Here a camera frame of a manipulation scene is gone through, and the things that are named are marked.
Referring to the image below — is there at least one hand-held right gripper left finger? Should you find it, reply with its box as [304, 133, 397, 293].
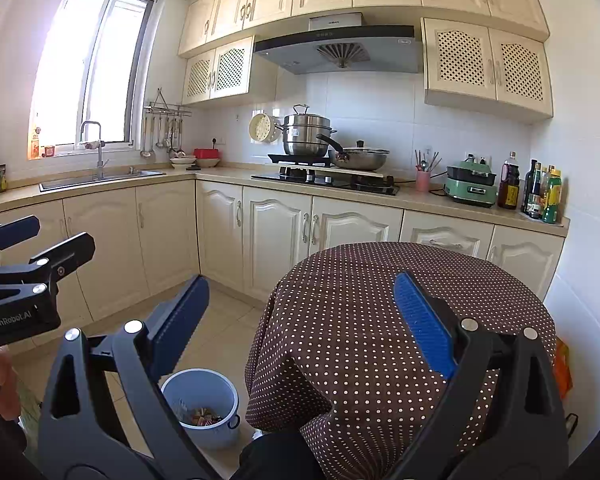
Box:
[36, 274, 216, 480]

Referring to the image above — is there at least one pile of snack wrappers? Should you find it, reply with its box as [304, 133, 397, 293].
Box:
[176, 399, 227, 428]

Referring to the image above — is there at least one steel kitchen sink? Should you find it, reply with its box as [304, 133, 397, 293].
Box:
[39, 169, 167, 192]

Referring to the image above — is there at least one steel kitchen faucet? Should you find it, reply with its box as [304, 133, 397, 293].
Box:
[80, 120, 111, 181]

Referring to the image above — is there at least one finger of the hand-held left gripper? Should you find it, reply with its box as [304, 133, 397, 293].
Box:
[0, 232, 96, 311]
[0, 215, 41, 266]

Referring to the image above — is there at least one green yellow bottle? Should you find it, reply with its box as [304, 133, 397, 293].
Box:
[542, 167, 563, 224]

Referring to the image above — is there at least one large cream lattice cabinet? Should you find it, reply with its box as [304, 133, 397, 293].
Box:
[421, 16, 554, 121]

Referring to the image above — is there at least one steel wok with lid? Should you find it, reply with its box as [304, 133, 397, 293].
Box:
[316, 133, 391, 172]

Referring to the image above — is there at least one green electric cooker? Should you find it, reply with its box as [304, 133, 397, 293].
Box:
[442, 160, 498, 208]

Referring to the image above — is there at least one black induction cooker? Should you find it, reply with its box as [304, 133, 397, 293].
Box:
[267, 152, 333, 167]

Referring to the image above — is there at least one person's left hand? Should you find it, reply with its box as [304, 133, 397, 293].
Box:
[0, 350, 21, 413]

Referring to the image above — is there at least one pink utensil holder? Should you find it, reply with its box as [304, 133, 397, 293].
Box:
[414, 149, 443, 193]

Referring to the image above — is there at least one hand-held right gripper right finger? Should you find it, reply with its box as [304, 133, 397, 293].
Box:
[390, 270, 571, 480]

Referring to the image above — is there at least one orange bag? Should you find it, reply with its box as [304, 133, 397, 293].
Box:
[552, 337, 574, 401]

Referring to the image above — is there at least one wooden board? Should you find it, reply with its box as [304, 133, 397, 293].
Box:
[275, 162, 387, 178]

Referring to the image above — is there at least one black gas stove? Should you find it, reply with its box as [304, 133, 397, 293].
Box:
[250, 167, 401, 197]

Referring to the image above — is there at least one small cream lattice cabinet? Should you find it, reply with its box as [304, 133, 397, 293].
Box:
[182, 35, 256, 107]

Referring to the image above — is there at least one dark glass bottle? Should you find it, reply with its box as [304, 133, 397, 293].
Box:
[530, 162, 548, 219]
[522, 159, 540, 216]

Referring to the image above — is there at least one pale blue plastic bin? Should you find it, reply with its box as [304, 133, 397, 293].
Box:
[160, 368, 242, 451]

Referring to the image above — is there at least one grey range hood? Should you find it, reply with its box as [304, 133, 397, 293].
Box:
[252, 12, 425, 76]

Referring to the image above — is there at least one cream round colander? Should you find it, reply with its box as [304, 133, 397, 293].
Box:
[248, 112, 281, 143]

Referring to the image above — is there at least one hanging utensil rack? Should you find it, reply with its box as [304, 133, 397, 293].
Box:
[140, 87, 193, 158]

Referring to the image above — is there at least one brown polka dot table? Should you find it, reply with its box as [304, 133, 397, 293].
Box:
[245, 241, 557, 480]

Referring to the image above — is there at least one soy sauce bottle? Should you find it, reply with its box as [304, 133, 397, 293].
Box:
[497, 151, 521, 210]

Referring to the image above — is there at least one sliding kitchen window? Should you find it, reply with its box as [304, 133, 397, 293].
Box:
[30, 0, 156, 158]

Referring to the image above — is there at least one steel steamer pot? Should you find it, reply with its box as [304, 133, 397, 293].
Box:
[275, 104, 338, 157]

